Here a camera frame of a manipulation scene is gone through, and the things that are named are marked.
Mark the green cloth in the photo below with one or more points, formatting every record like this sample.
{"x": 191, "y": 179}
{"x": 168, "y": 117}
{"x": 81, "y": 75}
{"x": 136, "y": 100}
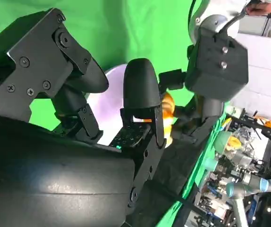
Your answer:
{"x": 116, "y": 30}

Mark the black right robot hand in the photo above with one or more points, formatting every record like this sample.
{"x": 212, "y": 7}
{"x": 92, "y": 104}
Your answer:
{"x": 55, "y": 177}

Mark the lilac plate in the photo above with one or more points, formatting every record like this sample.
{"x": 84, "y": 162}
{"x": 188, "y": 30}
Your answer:
{"x": 113, "y": 101}

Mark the person's hand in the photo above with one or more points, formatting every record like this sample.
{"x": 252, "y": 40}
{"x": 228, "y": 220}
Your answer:
{"x": 265, "y": 8}

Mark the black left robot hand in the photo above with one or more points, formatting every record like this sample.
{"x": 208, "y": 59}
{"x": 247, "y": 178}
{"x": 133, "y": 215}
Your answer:
{"x": 211, "y": 108}

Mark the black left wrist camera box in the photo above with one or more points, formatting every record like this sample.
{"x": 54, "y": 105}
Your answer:
{"x": 218, "y": 68}

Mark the pale green round object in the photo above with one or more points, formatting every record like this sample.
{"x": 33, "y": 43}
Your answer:
{"x": 222, "y": 142}

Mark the black metal frame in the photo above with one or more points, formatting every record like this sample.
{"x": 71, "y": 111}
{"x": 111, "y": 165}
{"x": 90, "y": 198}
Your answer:
{"x": 265, "y": 134}

